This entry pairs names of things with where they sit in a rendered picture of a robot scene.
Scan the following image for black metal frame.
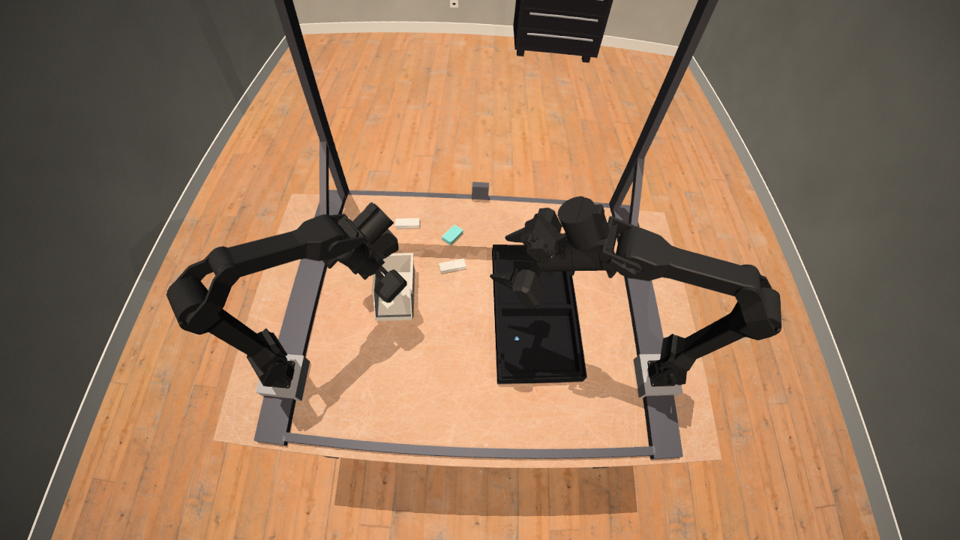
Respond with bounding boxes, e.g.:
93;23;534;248
274;0;718;227

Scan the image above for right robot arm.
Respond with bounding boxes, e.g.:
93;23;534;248
166;202;399;389

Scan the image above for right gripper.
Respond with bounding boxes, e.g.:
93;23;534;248
348;243;407;303

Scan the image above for teal rectangular block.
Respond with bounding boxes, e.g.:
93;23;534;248
442;225;464;245

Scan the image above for white open-top bin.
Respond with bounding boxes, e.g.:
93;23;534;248
371;253;415;321

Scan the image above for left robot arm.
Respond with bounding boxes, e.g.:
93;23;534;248
520;196;782;387

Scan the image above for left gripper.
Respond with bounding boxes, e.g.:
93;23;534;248
490;208;577;308

